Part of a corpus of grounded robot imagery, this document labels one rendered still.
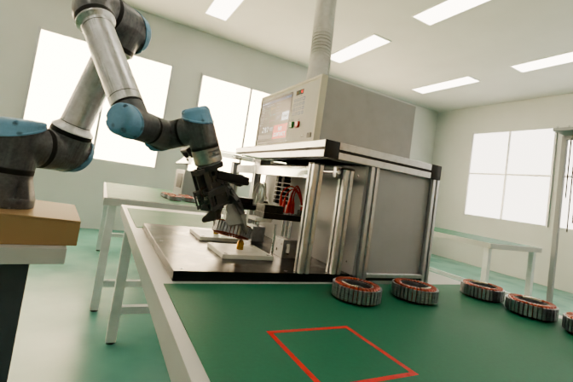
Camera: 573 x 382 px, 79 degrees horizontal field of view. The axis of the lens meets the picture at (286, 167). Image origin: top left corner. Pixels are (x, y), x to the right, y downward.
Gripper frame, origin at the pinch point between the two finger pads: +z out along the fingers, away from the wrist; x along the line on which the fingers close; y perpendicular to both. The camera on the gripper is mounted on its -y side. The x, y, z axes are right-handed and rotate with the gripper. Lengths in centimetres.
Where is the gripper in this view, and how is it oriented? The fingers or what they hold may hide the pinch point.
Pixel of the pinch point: (233, 229)
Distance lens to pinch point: 101.2
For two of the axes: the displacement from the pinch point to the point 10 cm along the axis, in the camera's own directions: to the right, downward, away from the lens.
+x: 7.4, -0.2, -6.8
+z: 2.1, 9.6, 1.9
